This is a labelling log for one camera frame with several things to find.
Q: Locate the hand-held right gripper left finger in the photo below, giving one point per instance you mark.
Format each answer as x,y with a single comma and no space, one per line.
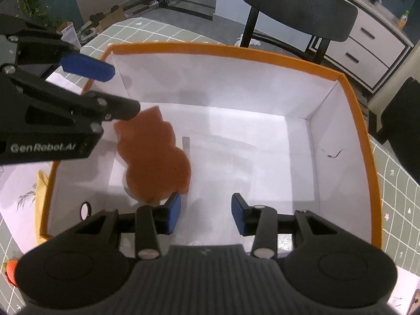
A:
174,213

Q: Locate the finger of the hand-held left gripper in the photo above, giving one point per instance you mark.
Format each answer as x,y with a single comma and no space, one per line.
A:
121,108
88,67

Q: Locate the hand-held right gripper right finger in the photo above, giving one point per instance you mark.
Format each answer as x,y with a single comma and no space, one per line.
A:
238,215

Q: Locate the brown cat-shaped sponge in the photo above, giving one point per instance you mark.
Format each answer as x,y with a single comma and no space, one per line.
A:
154,164

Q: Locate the orange cardboard box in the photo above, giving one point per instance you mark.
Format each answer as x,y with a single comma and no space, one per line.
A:
262,144

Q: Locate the white desk calendar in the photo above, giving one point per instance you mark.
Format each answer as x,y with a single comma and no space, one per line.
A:
70,34

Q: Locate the yellow cloth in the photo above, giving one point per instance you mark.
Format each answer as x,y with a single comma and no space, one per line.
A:
42,187

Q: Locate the metal barbell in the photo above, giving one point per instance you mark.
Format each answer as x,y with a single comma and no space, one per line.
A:
147,5

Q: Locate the red strawberry toy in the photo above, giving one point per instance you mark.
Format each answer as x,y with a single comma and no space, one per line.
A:
11,269

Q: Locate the white crumpled tissue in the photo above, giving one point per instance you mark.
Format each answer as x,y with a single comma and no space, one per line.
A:
252,41

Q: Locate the green checked tablecloth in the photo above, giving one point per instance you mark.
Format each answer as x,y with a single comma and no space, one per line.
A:
397,183

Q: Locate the black wooden chair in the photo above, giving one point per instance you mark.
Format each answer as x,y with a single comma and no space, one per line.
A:
295,10
403,115

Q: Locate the white drawer dresser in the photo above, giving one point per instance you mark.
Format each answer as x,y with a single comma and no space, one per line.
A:
367,49

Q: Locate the orange bottle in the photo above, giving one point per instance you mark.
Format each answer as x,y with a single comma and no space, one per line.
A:
403,20

